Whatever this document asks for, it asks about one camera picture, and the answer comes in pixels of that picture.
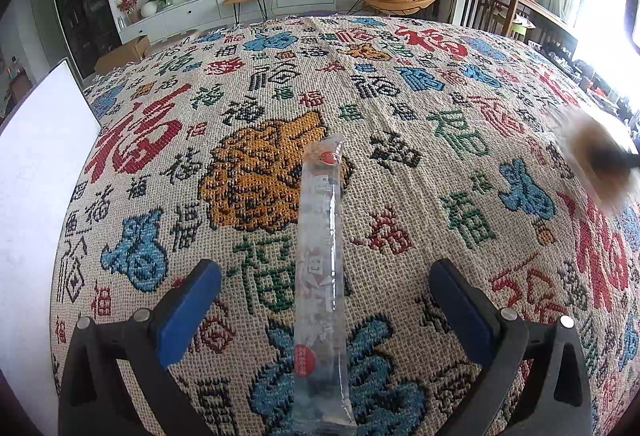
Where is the bagged brown bread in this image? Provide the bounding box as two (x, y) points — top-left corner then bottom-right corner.
(558, 108), (639, 214)

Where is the clear long snack tube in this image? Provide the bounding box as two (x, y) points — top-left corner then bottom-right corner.
(292, 134), (357, 435)

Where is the patterned woven tablecloth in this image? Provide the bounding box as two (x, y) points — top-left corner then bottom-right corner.
(50, 16), (639, 435)

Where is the dark wooden chair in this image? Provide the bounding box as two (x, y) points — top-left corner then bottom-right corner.
(448, 0), (520, 36)

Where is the white cardboard box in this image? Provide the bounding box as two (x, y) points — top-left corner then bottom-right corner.
(1, 60), (100, 435)

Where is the cardboard box on floor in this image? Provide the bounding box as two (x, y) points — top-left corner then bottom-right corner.
(94, 35), (150, 75)

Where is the white tv cabinet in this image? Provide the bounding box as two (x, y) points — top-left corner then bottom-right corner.
(119, 0), (336, 44)

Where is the red flower vase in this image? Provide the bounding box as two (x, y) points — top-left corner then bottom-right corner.
(116, 0), (139, 23)

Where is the wooden bench stool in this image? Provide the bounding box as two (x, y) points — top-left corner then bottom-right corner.
(222, 0), (269, 24)

